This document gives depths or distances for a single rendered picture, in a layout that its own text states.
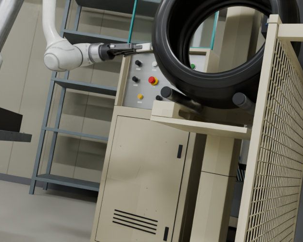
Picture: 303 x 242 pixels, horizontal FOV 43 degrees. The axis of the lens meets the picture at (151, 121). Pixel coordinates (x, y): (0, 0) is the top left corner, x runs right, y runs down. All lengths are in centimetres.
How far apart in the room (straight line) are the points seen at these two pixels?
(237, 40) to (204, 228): 85
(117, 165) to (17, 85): 298
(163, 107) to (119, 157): 89
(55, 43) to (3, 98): 342
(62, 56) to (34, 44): 342
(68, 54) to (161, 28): 43
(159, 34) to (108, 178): 107
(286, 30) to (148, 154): 146
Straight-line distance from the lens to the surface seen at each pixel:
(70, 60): 172
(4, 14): 207
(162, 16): 156
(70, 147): 480
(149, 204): 219
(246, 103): 139
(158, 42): 152
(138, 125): 224
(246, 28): 184
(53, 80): 428
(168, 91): 146
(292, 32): 87
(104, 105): 475
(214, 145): 176
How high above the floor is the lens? 68
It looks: 4 degrees up
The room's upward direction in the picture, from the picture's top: 10 degrees clockwise
